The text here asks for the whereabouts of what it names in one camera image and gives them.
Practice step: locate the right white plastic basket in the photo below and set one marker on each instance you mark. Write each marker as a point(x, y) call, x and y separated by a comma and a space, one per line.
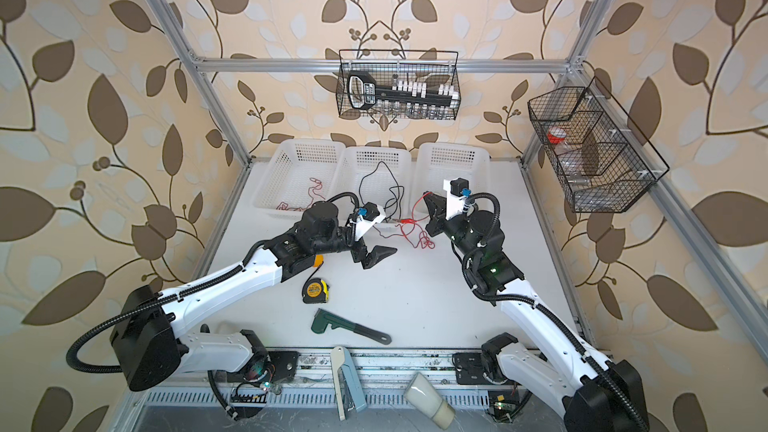
point(438, 162)

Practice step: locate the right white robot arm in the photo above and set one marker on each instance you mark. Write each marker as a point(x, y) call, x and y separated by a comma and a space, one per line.
point(582, 385)

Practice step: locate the black socket set holder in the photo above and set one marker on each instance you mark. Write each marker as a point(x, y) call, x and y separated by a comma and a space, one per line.
point(364, 92)

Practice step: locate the middle white plastic basket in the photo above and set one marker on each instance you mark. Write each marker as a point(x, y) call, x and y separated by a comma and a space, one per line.
point(379, 175)

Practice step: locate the right black wire basket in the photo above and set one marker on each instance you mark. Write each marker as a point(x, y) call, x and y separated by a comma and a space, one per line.
point(607, 162)

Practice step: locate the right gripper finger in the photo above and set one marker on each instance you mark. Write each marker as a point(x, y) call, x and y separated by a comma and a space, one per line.
point(435, 227)
point(436, 205)

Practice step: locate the back black wire basket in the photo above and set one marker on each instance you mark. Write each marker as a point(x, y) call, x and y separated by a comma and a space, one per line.
point(432, 66)

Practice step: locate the white plastic basket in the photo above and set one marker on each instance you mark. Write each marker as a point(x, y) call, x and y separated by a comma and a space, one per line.
point(379, 175)
point(438, 162)
point(298, 175)

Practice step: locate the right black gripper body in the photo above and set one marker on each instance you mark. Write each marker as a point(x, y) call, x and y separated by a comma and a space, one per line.
point(458, 231)

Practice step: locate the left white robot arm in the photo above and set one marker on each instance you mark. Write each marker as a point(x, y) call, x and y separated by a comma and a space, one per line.
point(155, 336)

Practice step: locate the left white plastic basket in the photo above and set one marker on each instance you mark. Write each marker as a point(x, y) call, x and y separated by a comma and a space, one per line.
point(298, 175)

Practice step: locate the green black pipe wrench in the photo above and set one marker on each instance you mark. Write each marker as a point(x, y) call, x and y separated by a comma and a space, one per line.
point(324, 319)

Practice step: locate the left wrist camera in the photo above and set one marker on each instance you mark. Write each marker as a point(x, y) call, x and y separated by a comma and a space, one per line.
point(369, 215)

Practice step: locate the black wire basket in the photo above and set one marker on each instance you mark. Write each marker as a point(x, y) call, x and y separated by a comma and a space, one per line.
point(607, 162)
point(432, 66)

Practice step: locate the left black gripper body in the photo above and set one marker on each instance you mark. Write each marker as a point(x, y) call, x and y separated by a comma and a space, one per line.
point(340, 238)

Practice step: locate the red item in wire basket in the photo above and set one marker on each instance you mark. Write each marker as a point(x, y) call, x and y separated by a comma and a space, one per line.
point(556, 135)

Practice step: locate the yellow black tape measure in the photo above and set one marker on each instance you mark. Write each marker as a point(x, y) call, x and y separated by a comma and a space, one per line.
point(315, 291)

